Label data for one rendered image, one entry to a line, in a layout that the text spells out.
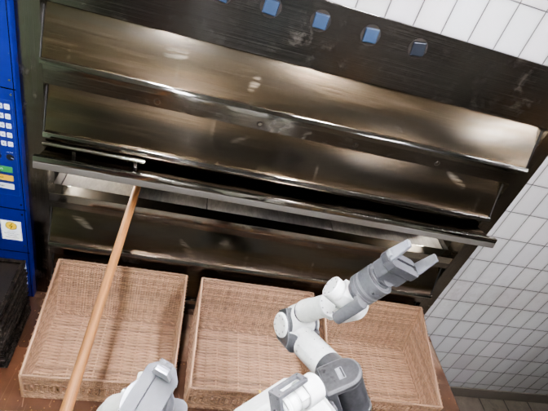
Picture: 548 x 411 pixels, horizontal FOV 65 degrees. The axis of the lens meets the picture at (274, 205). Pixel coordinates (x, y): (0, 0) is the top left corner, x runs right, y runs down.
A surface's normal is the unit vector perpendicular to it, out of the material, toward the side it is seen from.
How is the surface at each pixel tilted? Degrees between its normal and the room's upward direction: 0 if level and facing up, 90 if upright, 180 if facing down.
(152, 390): 24
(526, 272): 90
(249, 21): 90
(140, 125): 70
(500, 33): 90
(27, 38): 90
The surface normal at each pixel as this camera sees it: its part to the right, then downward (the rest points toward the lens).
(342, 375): -0.29, -0.85
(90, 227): 0.16, 0.33
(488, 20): 0.07, 0.62
